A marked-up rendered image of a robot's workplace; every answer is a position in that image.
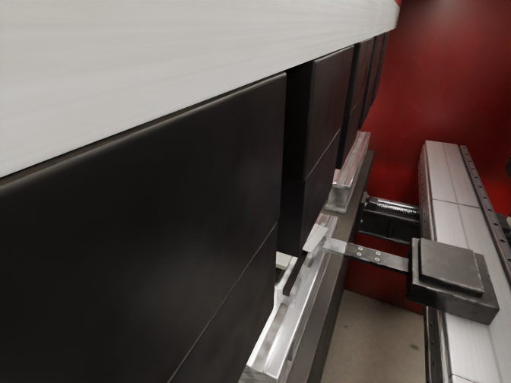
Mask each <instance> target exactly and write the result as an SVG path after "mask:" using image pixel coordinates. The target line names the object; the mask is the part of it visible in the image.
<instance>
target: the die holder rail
mask: <svg viewBox="0 0 511 383"><path fill-rule="evenodd" d="M369 139H370V132H367V131H365V132H362V131H357V136H356V140H355V142H354V144H353V146H352V148H351V150H350V152H349V154H348V156H347V158H346V160H345V162H344V165H343V167H342V168H341V169H335V174H334V179H333V184H332V190H331V191H330V193H329V196H328V202H327V204H326V206H325V210H330V211H333V212H336V213H340V214H345V213H346V210H347V208H348V205H349V202H350V199H351V196H352V193H353V190H354V187H355V185H356V182H357V178H358V176H359V174H360V170H361V167H362V165H363V161H364V159H365V156H366V154H367V148H368V144H369Z"/></svg>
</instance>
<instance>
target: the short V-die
mask: <svg viewBox="0 0 511 383"><path fill-rule="evenodd" d="M321 241H322V240H321ZM321 241H320V242H321ZM320 242H319V244H320ZM319 244H318V245H317V246H316V247H315V249H314V250H313V252H312V253H309V252H306V251H304V250H302V251H301V253H300V255H299V257H298V258H297V260H296V262H295V264H289V266H288V268H287V270H286V272H285V274H284V276H283V277H282V279H281V282H280V283H279V285H278V288H277V299H276V301H277V302H280V303H283V304H285V305H288V306H290V307H293V308H294V306H295V305H296V302H297V299H298V297H299V295H300V292H301V290H302V288H303V285H304V283H305V280H306V278H307V275H308V273H309V270H310V268H311V266H312V264H313V261H314V258H315V256H316V253H317V251H318V249H319Z"/></svg>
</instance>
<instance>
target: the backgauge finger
mask: <svg viewBox="0 0 511 383"><path fill-rule="evenodd" d="M319 250H320V251H324V252H328V253H331V254H334V255H339V256H341V257H344V258H349V259H352V260H355V261H359V262H362V263H365V264H370V265H372V266H376V267H380V268H383V269H386V270H389V271H394V272H396V273H399V274H404V275H406V299H407V300H409V301H412V302H416V303H419V304H421V305H425V306H428V307H431V308H433V309H438V310H440V311H443V312H447V313H449V314H452V315H457V316H459V317H462V318H466V319H468V320H472V321H476V322H478V323H481V324H485V325H490V324H491V322H492V321H493V320H494V318H495V317H496V315H497V313H498V312H499V310H500V307H499V304H498V301H497V297H496V294H495V291H494V287H493V284H492V281H491V278H490V274H489V271H488V269H487V264H486V261H485V259H484V256H483V255H482V254H478V253H475V252H474V251H473V250H471V249H467V248H461V247H458V246H454V245H449V244H446V243H442V242H437V241H433V240H429V239H424V238H420V239H416V238H412V239H411V242H410V245H409V247H408V250H407V258H403V257H400V256H397V255H392V254H389V253H385V252H381V251H377V250H374V249H371V248H366V247H363V246H360V245H355V244H352V243H349V242H344V241H341V240H338V239H333V238H330V237H327V236H323V237H322V241H321V242H320V244H319Z"/></svg>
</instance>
